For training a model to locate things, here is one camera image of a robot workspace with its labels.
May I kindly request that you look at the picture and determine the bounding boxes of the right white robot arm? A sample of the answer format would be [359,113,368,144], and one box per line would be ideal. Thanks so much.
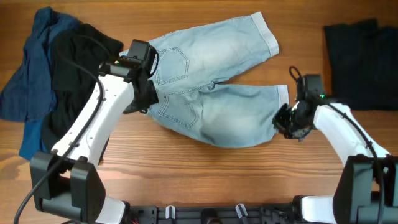
[272,95,397,224]

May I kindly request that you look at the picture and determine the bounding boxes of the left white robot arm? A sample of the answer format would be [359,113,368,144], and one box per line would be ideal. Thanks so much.
[28,55,159,223]

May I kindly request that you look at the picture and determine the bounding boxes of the blue shirt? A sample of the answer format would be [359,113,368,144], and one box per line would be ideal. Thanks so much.
[1,7,80,161]

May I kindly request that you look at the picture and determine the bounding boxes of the light blue denim shorts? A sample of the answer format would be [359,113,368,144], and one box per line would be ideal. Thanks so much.
[148,12,289,148]

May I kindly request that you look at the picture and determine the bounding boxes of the dark folded garment on right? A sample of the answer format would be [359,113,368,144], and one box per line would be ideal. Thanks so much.
[324,19,397,110]

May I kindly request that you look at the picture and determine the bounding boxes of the black garment on left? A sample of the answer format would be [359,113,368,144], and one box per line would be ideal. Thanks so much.
[41,24,124,150]

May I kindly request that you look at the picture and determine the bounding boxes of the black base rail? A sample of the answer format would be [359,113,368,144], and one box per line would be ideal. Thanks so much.
[125,203,307,224]

